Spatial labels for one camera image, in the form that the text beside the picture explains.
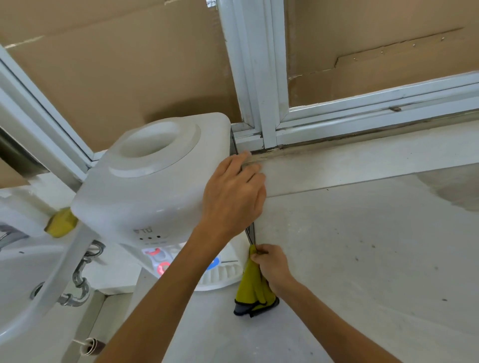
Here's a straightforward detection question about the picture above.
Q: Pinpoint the person's right hand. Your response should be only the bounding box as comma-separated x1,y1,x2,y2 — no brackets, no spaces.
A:
249,244,297,297

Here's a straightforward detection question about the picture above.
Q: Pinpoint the person's left hand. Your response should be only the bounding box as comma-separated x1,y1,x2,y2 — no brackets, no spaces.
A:
198,151,267,241

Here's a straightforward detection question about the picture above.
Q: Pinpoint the yellow cleaning cloth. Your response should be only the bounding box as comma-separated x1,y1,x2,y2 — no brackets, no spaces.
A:
234,245,280,319

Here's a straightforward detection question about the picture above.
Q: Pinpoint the white water dispenser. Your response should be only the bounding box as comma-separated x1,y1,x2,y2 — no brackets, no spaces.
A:
70,112,259,292

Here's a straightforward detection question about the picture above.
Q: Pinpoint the person's right forearm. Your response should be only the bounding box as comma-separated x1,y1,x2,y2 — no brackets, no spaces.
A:
270,278,403,363

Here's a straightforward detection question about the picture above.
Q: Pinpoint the person's left forearm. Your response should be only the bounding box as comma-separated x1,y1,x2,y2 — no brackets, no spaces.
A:
94,221,240,363

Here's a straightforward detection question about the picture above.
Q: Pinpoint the large brown cardboard sheet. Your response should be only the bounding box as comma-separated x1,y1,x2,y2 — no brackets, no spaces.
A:
0,0,242,153

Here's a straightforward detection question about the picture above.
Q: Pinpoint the chrome sink drain pipe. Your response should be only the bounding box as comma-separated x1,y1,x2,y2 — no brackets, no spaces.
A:
30,241,108,308

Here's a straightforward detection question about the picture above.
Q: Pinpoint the brown cardboard sheet with staples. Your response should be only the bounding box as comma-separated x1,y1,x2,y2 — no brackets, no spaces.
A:
286,0,479,110

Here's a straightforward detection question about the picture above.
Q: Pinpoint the brown tape roll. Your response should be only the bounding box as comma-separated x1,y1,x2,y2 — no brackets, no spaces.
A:
73,337,105,356

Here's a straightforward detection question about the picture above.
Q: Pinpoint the yellow sponge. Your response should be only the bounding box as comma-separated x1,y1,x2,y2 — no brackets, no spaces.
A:
44,207,79,238

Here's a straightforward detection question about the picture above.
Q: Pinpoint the white ceramic sink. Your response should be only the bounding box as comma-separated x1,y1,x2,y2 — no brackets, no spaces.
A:
0,183,110,349

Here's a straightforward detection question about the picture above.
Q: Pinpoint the chrome faucet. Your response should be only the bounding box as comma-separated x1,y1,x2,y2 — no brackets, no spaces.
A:
0,230,29,250

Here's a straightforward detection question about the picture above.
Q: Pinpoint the white window frame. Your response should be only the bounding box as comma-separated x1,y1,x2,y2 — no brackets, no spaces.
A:
0,44,110,192
217,0,479,151

